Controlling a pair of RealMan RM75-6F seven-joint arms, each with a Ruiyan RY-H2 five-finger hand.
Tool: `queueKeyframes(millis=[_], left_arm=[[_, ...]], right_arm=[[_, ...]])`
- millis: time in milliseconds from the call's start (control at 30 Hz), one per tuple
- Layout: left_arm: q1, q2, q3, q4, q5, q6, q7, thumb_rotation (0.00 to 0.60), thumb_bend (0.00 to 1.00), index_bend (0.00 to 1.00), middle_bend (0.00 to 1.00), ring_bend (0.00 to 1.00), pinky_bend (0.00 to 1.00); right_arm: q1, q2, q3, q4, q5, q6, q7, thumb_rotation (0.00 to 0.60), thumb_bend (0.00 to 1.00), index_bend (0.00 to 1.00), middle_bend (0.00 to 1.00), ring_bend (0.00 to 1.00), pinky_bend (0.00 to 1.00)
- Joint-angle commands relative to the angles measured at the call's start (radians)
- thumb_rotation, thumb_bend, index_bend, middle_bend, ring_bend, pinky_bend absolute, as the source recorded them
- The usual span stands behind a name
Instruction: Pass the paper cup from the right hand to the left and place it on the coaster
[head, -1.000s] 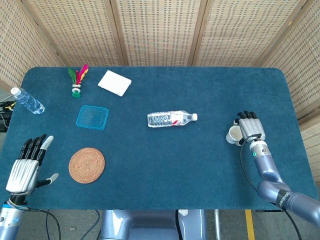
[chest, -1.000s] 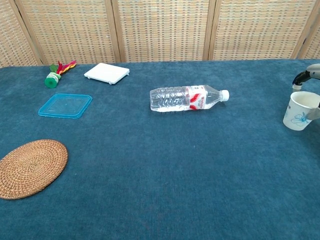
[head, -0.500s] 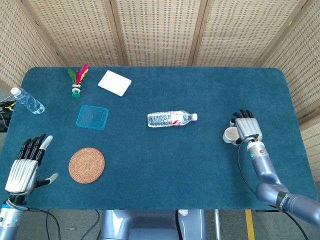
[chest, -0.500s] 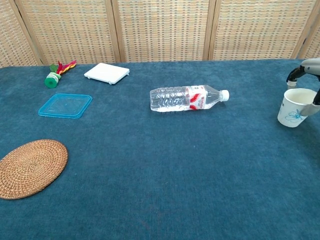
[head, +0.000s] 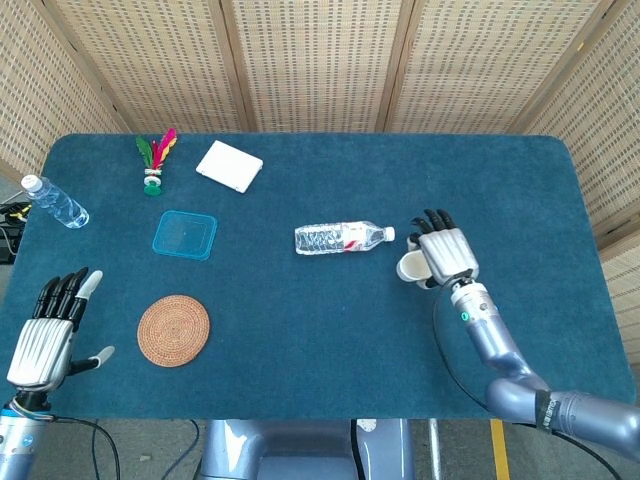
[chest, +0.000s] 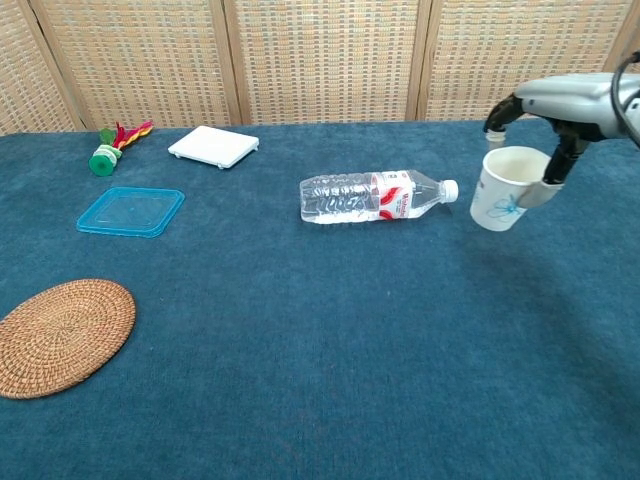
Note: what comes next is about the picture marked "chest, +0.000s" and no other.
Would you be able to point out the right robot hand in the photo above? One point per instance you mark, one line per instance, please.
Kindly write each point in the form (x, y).
(570, 100)

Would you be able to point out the white paper cup blue flowers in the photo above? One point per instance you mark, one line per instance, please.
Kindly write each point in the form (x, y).
(492, 200)

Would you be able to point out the woven bamboo folding screen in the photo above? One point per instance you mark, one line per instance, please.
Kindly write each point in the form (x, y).
(325, 60)

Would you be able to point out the brown woven rattan coaster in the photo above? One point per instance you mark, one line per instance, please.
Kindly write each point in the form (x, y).
(62, 340)

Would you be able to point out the clear water bottle red label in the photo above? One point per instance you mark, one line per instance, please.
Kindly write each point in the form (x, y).
(360, 197)

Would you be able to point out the blue carpet table cloth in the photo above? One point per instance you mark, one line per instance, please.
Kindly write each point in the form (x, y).
(320, 350)

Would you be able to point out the white square plastic lid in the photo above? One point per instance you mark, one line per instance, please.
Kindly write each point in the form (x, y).
(212, 146)

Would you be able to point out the blue transparent plastic lid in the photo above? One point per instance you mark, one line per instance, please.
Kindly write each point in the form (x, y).
(130, 212)

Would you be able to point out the feather shuttlecock green base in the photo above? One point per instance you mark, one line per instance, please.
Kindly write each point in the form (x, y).
(105, 160)

